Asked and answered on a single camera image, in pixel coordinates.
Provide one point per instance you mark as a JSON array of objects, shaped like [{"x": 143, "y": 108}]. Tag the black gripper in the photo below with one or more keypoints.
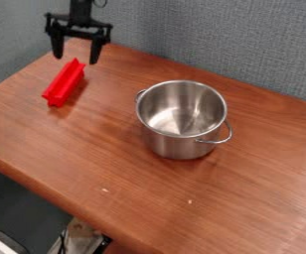
[{"x": 61, "y": 25}]

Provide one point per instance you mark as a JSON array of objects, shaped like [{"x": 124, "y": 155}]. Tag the red plastic block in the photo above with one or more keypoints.
[{"x": 64, "y": 84}]

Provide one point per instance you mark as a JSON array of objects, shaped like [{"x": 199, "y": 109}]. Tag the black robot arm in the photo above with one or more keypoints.
[{"x": 81, "y": 7}]

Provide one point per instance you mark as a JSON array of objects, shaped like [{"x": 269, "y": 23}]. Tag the stainless steel pot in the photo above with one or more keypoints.
[{"x": 184, "y": 119}]

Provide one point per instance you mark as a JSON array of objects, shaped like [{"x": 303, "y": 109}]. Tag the wooden table leg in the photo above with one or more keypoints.
[{"x": 80, "y": 239}]

